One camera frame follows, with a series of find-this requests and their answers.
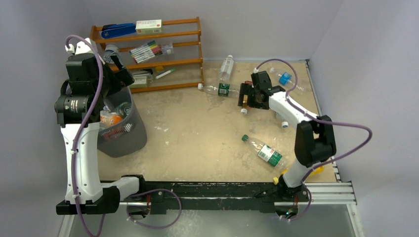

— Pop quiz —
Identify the orange drink bottle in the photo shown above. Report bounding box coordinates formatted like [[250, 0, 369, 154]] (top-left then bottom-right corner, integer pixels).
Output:
[[99, 111, 123, 129]]

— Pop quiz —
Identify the bottle green cap green label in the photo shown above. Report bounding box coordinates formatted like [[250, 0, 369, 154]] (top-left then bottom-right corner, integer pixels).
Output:
[[241, 134, 287, 169]]

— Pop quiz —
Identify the yellow bottle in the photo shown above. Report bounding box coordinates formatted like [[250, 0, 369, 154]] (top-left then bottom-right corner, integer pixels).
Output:
[[273, 166, 324, 185]]

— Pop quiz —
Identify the amber tea bottle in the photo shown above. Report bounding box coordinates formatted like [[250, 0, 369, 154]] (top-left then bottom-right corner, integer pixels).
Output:
[[239, 95, 248, 115]]

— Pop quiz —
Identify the green tea bottle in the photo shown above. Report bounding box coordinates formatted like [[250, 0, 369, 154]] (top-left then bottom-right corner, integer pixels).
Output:
[[115, 102, 132, 119]]

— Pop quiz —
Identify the crushed bottle blue white label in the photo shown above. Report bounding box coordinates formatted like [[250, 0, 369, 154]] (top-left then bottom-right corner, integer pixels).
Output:
[[276, 113, 289, 128]]

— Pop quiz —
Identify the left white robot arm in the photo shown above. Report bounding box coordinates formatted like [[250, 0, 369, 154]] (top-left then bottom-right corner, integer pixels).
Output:
[[54, 53, 147, 215]]

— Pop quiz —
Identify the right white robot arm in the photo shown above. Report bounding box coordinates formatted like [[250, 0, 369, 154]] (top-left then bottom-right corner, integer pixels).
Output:
[[238, 71, 336, 201]]

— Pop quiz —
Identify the grey mesh waste bin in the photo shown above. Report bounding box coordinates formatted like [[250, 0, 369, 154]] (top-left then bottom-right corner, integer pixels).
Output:
[[97, 87, 147, 158]]

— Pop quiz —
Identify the clear bottle green label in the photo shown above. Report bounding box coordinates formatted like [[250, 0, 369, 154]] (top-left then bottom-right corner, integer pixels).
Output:
[[197, 83, 240, 98]]

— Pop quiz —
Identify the white stapler on shelf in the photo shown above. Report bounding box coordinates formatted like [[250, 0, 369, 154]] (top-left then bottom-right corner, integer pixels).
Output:
[[129, 69, 154, 88]]

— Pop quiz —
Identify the clear bottle white cap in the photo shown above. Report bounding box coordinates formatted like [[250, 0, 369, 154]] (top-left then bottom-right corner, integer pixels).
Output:
[[218, 55, 234, 83]]

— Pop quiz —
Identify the clear bottle blue label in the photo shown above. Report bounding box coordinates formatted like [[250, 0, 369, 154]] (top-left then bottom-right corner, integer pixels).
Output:
[[269, 67, 306, 95]]

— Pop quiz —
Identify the pack of coloured markers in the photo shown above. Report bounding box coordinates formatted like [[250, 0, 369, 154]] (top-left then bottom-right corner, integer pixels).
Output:
[[129, 40, 163, 63]]

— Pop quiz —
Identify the wooden slatted shelf rack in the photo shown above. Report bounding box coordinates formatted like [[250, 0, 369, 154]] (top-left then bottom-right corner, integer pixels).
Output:
[[89, 17, 205, 83]]

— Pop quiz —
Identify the blue stapler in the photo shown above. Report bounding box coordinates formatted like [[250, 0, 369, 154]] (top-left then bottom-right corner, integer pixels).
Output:
[[101, 23, 136, 39]]

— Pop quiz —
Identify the green and white marker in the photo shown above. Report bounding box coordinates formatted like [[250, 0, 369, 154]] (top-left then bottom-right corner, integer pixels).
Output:
[[155, 68, 175, 79]]

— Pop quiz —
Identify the white and red box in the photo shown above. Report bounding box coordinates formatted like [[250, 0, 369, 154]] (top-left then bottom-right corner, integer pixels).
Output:
[[135, 19, 163, 35]]

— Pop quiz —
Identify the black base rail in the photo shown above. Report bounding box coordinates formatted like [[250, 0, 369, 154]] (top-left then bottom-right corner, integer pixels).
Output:
[[123, 180, 309, 215]]

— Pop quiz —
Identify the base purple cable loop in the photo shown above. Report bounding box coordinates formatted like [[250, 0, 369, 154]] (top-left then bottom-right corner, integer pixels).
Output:
[[126, 190, 182, 230]]

